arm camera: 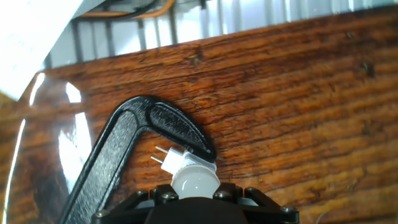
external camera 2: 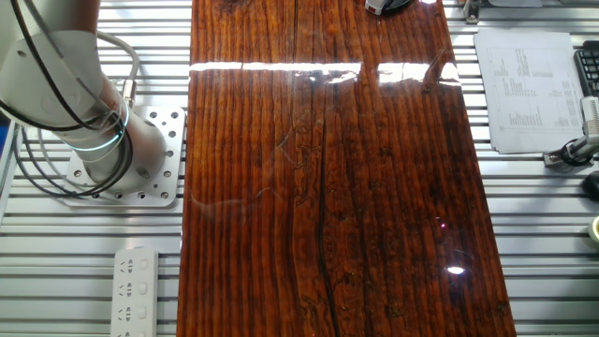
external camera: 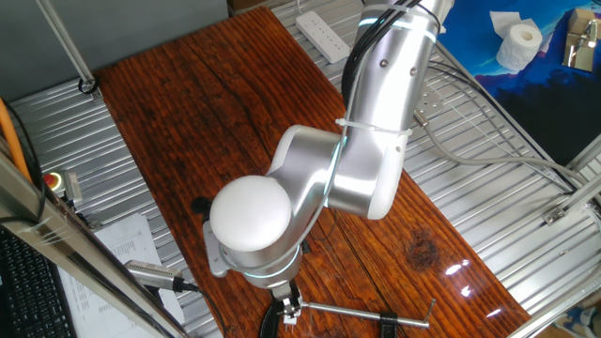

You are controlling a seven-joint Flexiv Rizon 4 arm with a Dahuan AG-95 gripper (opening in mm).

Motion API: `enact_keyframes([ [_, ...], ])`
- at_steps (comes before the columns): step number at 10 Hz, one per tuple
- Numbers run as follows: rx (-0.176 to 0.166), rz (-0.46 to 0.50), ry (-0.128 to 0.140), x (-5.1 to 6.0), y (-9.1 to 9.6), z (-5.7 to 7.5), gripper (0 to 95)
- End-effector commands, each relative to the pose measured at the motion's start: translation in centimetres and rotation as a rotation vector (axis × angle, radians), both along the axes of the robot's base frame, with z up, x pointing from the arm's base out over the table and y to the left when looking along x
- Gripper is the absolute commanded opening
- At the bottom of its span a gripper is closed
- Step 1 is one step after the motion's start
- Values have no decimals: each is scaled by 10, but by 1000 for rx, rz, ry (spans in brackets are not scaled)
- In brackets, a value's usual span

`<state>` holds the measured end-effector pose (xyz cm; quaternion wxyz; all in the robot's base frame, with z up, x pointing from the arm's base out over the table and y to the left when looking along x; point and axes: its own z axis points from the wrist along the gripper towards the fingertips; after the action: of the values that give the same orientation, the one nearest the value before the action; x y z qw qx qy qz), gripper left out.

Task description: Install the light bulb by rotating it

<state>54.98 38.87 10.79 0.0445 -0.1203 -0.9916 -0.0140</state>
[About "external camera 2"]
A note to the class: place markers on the grey metal clamp tool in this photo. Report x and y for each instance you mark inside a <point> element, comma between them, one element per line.
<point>553,158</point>

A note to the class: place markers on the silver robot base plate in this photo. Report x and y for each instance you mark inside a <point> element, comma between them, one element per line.
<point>170,140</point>

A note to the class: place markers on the small metal bracket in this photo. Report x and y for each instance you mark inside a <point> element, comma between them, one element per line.
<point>471,11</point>

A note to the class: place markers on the brown wooden board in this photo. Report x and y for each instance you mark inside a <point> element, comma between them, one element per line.
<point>327,210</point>

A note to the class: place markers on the printed paper sheets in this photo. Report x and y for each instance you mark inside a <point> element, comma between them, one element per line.
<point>529,89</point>

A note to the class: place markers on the ribbed silver exterior camera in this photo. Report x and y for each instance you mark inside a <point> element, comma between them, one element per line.
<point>590,117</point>

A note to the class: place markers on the pale tape roll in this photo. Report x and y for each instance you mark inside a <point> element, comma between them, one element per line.
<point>595,229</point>

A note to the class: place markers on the black keyboard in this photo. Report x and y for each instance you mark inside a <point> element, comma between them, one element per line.
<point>588,68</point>

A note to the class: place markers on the white power strip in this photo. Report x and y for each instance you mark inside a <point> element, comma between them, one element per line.
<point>135,295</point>

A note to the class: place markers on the black round object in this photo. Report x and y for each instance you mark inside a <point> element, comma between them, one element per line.
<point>592,185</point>

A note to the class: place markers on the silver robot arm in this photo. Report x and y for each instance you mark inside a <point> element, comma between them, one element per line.
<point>145,150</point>

